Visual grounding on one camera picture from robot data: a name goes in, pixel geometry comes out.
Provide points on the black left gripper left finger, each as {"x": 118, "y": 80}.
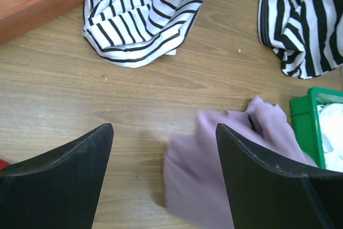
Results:
{"x": 59, "y": 188}

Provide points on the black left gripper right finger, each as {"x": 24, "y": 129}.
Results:
{"x": 268, "y": 190}

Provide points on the mauve tank top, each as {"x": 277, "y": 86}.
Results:
{"x": 194, "y": 184}

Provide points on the wide striped black white top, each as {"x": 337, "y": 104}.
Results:
{"x": 306, "y": 35}

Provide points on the thin striped white tank top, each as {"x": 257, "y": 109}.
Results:
{"x": 134, "y": 33}

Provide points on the red black plaid shirt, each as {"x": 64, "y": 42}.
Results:
{"x": 3, "y": 164}

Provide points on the green plastic tray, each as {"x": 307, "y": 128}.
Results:
{"x": 305, "y": 121}

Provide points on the white garment in tray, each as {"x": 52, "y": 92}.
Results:
{"x": 330, "y": 123}

